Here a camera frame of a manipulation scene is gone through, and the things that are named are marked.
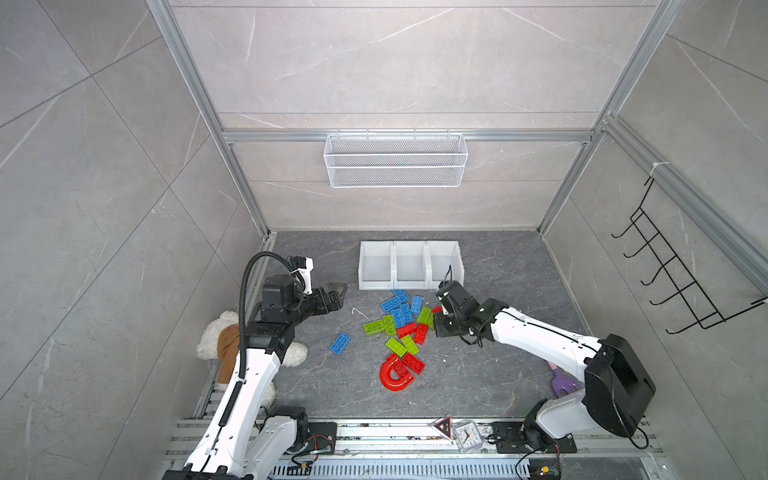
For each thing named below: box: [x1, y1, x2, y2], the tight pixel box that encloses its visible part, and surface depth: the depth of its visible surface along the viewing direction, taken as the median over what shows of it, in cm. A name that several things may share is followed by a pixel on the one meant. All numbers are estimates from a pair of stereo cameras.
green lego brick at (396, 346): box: [385, 337, 408, 357], surface depth 90 cm
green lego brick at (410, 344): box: [401, 334, 420, 355], surface depth 90 cm
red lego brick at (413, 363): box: [402, 352, 426, 375], surface depth 87 cm
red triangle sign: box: [434, 416, 453, 439], surface depth 76 cm
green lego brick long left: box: [363, 315, 396, 337], surface depth 94 cm
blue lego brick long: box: [380, 296, 401, 313], surface depth 97 cm
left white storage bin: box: [358, 241, 394, 290], surface depth 107 cm
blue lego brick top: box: [393, 289, 410, 302], surface depth 100 cm
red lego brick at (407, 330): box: [398, 322, 417, 338], surface depth 92 cm
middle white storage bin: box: [392, 240, 429, 290], surface depth 109 cm
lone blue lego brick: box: [329, 332, 351, 356], surface depth 90 cm
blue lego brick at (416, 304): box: [411, 295, 423, 315], surface depth 98 cm
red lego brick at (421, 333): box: [414, 322, 429, 345], surface depth 92 cm
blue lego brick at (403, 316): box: [391, 304, 414, 329], surface depth 97 cm
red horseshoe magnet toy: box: [380, 353, 414, 391], surface depth 84 cm
